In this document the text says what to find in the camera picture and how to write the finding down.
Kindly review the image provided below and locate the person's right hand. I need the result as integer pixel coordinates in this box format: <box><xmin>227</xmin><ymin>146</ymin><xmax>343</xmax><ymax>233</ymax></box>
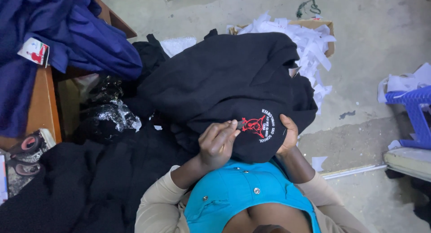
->
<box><xmin>276</xmin><ymin>114</ymin><xmax>299</xmax><ymax>156</ymax></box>

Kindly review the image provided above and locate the person's left hand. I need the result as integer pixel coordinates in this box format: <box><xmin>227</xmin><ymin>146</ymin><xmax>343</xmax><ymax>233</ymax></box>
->
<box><xmin>198</xmin><ymin>119</ymin><xmax>242</xmax><ymax>171</ymax></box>

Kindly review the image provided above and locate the black sweater with embroidered badge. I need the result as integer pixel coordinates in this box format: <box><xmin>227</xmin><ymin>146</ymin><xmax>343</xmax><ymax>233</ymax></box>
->
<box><xmin>126</xmin><ymin>32</ymin><xmax>319</xmax><ymax>164</ymax></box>

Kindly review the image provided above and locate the white paper scrap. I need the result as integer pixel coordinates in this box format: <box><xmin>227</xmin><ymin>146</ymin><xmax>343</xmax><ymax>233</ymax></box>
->
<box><xmin>311</xmin><ymin>156</ymin><xmax>328</xmax><ymax>172</ymax></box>

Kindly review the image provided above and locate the turquoise buttoned top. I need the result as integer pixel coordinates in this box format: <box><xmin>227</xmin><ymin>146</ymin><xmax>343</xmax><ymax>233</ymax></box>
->
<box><xmin>183</xmin><ymin>158</ymin><xmax>322</xmax><ymax>233</ymax></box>

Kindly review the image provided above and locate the beige long-sleeved shirt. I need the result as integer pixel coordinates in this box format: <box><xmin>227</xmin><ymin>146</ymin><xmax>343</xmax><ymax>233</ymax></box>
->
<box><xmin>135</xmin><ymin>165</ymin><xmax>371</xmax><ymax>233</ymax></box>

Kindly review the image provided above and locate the heap of white paper strips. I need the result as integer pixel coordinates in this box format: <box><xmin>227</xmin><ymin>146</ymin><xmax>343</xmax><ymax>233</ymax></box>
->
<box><xmin>226</xmin><ymin>12</ymin><xmax>337</xmax><ymax>115</ymax></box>

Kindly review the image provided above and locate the white knitted cloth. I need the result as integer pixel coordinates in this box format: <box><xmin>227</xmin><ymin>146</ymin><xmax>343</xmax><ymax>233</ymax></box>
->
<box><xmin>160</xmin><ymin>36</ymin><xmax>197</xmax><ymax>58</ymax></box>

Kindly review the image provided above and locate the cardboard box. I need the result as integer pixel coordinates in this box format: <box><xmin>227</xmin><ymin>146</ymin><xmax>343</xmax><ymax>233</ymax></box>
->
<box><xmin>229</xmin><ymin>19</ymin><xmax>336</xmax><ymax>58</ymax></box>

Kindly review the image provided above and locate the crumpled clear plastic bag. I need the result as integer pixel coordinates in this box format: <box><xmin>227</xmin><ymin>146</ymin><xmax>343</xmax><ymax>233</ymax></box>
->
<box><xmin>78</xmin><ymin>74</ymin><xmax>143</xmax><ymax>136</ymax></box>

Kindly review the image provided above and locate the blue plastic stool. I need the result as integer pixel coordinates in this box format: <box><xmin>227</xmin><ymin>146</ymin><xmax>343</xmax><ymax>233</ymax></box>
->
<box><xmin>385</xmin><ymin>86</ymin><xmax>431</xmax><ymax>150</ymax></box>

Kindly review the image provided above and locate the green thread tangle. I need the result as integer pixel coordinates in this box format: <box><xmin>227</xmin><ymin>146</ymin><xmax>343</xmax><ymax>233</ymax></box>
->
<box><xmin>296</xmin><ymin>0</ymin><xmax>322</xmax><ymax>20</ymax></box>

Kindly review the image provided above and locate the white paper scraps bundle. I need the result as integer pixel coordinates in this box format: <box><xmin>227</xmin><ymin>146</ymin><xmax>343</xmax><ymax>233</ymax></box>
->
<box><xmin>377</xmin><ymin>62</ymin><xmax>431</xmax><ymax>104</ymax></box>

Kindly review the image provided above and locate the heap of black garments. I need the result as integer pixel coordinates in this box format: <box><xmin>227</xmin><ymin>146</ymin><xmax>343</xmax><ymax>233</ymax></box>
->
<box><xmin>0</xmin><ymin>120</ymin><xmax>200</xmax><ymax>233</ymax></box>

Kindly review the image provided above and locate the brown wooden table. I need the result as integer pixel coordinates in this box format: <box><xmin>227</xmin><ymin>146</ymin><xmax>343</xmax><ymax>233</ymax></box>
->
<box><xmin>0</xmin><ymin>0</ymin><xmax>138</xmax><ymax>150</ymax></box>

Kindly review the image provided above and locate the heap of blue garments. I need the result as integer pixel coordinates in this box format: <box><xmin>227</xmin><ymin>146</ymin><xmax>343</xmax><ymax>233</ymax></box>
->
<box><xmin>0</xmin><ymin>0</ymin><xmax>143</xmax><ymax>139</ymax></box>

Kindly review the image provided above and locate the dark tape roll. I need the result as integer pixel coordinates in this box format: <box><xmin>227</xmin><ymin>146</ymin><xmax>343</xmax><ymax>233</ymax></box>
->
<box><xmin>9</xmin><ymin>133</ymin><xmax>45</xmax><ymax>155</ymax></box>
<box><xmin>7</xmin><ymin>158</ymin><xmax>42</xmax><ymax>177</ymax></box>

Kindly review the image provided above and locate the white red garment tag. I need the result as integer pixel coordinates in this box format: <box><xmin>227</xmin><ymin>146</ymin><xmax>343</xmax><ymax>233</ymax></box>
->
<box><xmin>17</xmin><ymin>37</ymin><xmax>51</xmax><ymax>66</ymax></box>

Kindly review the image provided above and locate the white booklet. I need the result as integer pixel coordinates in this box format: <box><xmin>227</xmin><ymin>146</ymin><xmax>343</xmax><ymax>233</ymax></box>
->
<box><xmin>0</xmin><ymin>155</ymin><xmax>9</xmax><ymax>205</ymax></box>

